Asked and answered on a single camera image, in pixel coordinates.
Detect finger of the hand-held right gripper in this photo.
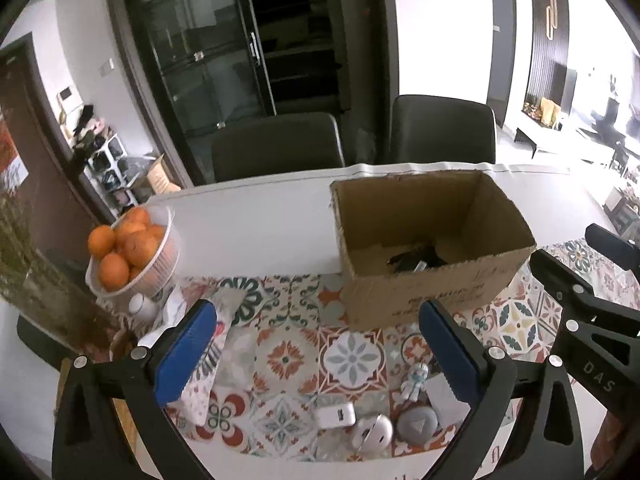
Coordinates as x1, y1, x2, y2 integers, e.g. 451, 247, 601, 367
585, 223, 640, 267
529, 249, 640, 333

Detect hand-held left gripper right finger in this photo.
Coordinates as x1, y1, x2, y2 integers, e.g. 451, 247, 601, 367
419, 299, 586, 480

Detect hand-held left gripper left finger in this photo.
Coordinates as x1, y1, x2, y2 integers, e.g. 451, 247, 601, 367
51, 299, 221, 480

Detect brown cardboard box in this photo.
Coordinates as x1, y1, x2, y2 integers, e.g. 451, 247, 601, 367
330, 169, 537, 332

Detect person's right forearm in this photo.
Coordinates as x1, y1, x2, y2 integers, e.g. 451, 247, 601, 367
602, 402, 640, 468

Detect white card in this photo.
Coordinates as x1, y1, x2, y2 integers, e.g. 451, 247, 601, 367
425, 372, 471, 426

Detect small astronaut figurine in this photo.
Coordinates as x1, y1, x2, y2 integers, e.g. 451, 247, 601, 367
401, 364, 431, 402

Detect white paper sheet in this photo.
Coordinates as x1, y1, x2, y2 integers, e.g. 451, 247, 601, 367
137, 285, 201, 346

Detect patterned plastic packet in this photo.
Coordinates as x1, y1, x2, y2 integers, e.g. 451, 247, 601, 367
177, 287, 248, 428

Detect small white jar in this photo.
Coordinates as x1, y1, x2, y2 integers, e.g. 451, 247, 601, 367
125, 292, 151, 318

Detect grey round button device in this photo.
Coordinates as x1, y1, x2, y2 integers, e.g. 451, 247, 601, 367
396, 406, 441, 443

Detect white ribbed fruit basket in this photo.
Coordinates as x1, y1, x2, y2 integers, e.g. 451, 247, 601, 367
86, 205, 181, 311

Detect tile patterned table mat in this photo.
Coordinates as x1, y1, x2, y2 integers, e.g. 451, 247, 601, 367
95, 240, 640, 463

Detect black gadget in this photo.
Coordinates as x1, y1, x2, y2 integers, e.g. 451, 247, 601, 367
387, 244, 448, 273

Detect silver oval case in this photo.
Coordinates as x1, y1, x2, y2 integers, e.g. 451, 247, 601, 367
350, 412, 396, 453

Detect pile of oranges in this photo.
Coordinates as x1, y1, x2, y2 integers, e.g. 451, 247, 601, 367
87, 207, 168, 292

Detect white media console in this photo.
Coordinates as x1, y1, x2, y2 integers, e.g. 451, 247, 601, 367
515, 117, 616, 161

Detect white charger plug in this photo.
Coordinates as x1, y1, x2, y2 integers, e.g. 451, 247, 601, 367
314, 402, 357, 430

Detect yellow bags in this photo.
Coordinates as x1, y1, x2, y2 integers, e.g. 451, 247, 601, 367
537, 97, 561, 126

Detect dark upholstered chair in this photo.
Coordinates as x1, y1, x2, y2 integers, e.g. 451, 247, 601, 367
389, 95, 497, 166
211, 112, 346, 183

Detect small open cardboard carton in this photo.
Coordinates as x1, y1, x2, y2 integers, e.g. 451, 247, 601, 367
145, 154, 181, 195

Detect dried flower branches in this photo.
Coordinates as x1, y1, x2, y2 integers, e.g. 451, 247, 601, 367
0, 195, 101, 351

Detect white shoe rack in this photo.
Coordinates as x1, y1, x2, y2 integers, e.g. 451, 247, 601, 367
80, 132, 138, 211

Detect brown wooden door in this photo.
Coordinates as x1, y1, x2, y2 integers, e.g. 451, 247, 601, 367
0, 35, 101, 261

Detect dark interior door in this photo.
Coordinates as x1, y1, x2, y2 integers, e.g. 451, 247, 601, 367
487, 0, 517, 113

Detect red door poster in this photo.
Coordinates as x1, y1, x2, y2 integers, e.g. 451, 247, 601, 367
0, 117, 28, 186

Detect black glass door cabinet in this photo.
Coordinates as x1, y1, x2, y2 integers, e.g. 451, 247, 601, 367
102, 0, 396, 186

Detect dark slatted wall panel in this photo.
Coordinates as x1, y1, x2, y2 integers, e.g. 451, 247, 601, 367
525, 0, 571, 111

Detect white wall intercom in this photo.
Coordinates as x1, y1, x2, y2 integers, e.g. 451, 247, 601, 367
56, 87, 83, 113

